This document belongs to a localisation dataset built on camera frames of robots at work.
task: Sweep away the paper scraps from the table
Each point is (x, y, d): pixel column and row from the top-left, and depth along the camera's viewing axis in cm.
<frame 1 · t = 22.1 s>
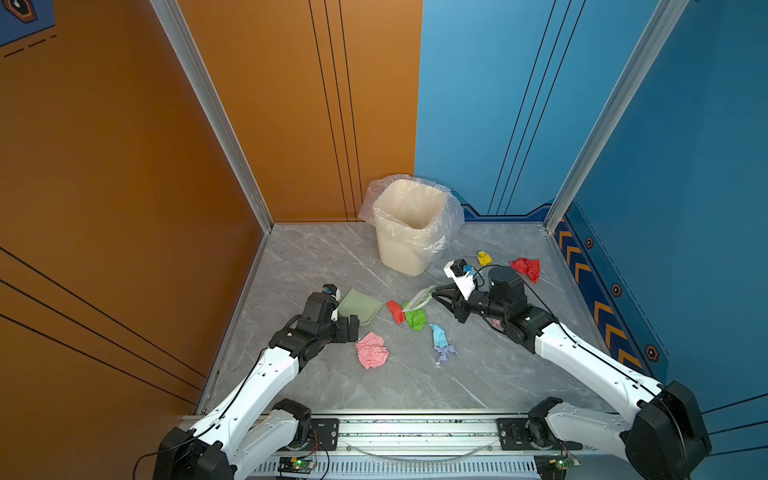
left hand: (344, 319, 84), fingers open
right hand: (434, 292, 77), fingers closed
clear plastic bin liner: (455, 220, 92), point 24 cm above the table
large pink paper scrap: (372, 351, 87), point 3 cm above the table
red paper strip: (397, 311, 95), point 3 cm above the table
green paper scrap: (417, 318, 94), point 2 cm above the table
light blue paper strip: (439, 336, 91), point 2 cm above the table
purple paper scrap: (445, 352, 87), point 2 cm above the table
yellow paper ball: (484, 258, 110), point 2 cm above the table
crumpled red paper scrap: (528, 266, 107), point 2 cm above the table

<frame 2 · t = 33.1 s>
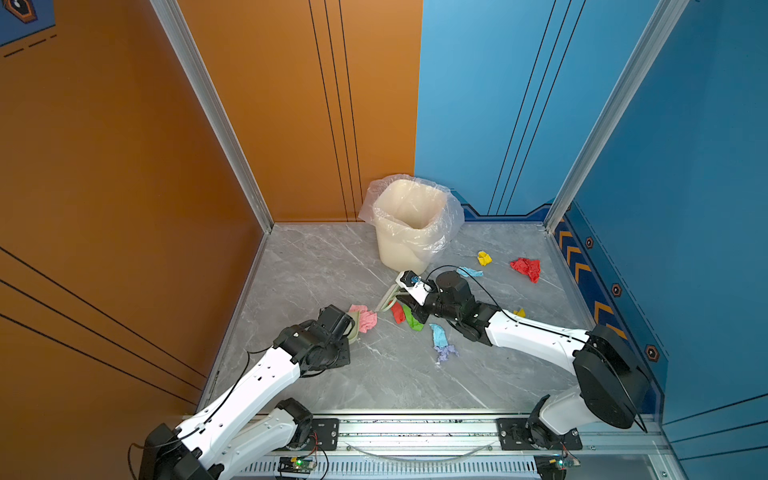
left hand: (344, 353, 79), fingers closed
right hand: (399, 292, 82), fingers closed
large pink paper scrap: (367, 318, 93), point 3 cm above the table
the other named things where they were.

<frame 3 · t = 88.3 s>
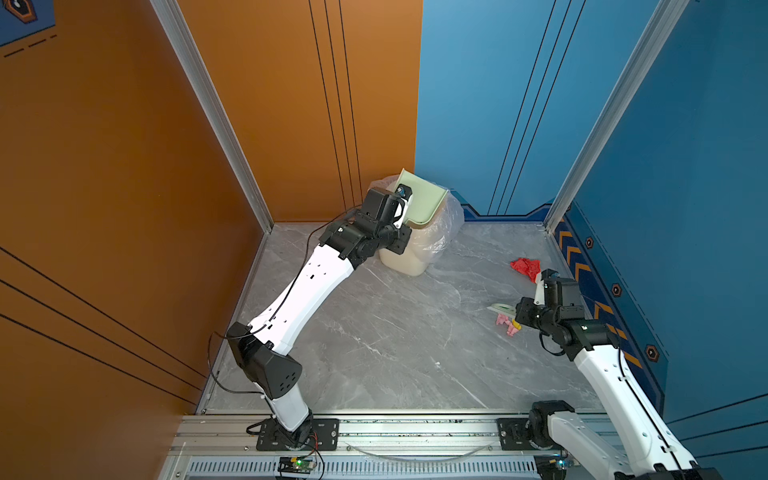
left hand: (403, 225, 75), fingers closed
right hand: (516, 305, 80), fingers closed
small pink paper scrap: (500, 320, 93), point 2 cm above the table
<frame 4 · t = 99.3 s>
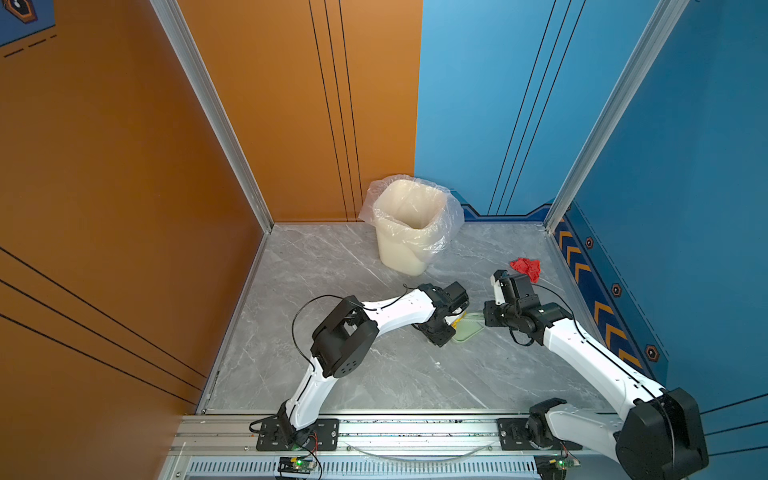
left hand: (441, 336, 89), fingers closed
right hand: (484, 310, 85), fingers closed
green plastic dustpan: (469, 326, 89), point 5 cm above the table
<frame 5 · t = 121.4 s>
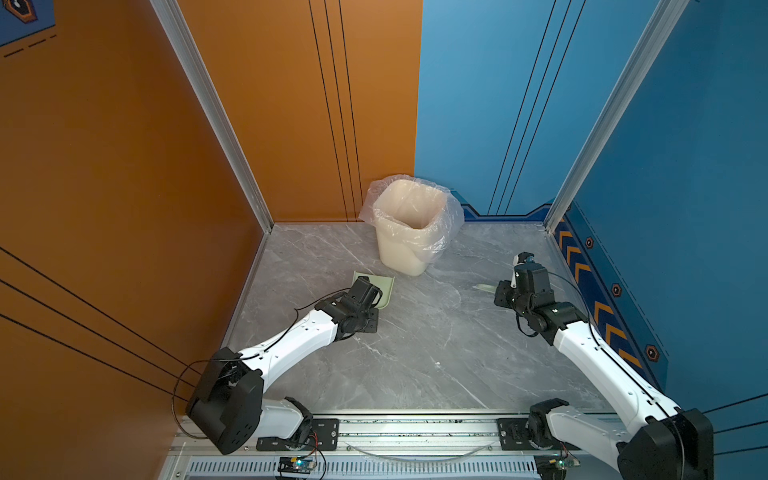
left hand: (371, 316, 86), fingers closed
right hand: (498, 286, 83), fingers closed
green plastic dustpan: (388, 285, 91), point 11 cm above the table
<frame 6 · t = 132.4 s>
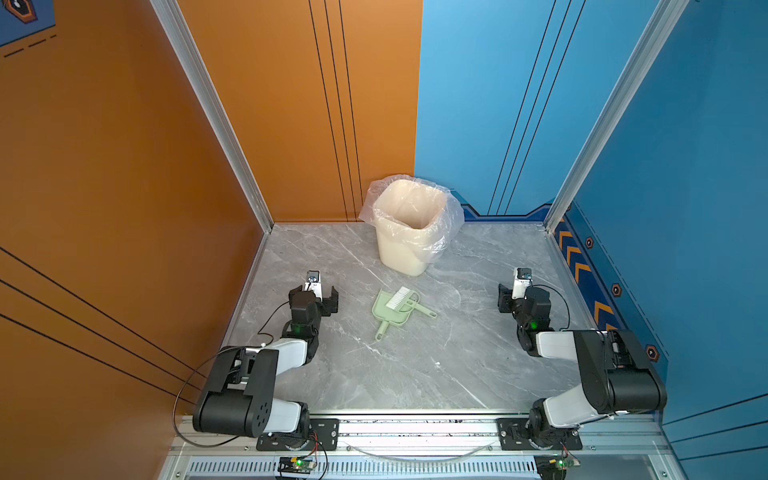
left hand: (316, 285, 92), fingers open
right hand: (506, 285, 94), fingers open
green plastic dustpan: (386, 314, 96), point 2 cm above the table
